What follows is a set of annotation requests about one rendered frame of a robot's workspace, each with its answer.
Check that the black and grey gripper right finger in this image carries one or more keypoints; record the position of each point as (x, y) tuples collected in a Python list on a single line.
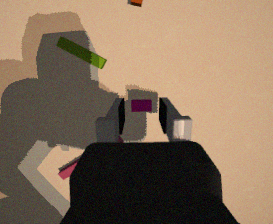
[(175, 126)]

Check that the pink rod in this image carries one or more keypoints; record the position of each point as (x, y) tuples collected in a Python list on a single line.
[(66, 171)]

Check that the orange rod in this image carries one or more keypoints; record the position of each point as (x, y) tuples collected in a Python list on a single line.
[(136, 2)]

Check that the short magenta rod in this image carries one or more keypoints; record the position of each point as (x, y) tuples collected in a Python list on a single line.
[(141, 105)]

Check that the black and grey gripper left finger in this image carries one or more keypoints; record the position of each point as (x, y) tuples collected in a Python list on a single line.
[(109, 127)]

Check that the lime green rod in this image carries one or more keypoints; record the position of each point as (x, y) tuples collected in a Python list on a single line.
[(81, 52)]

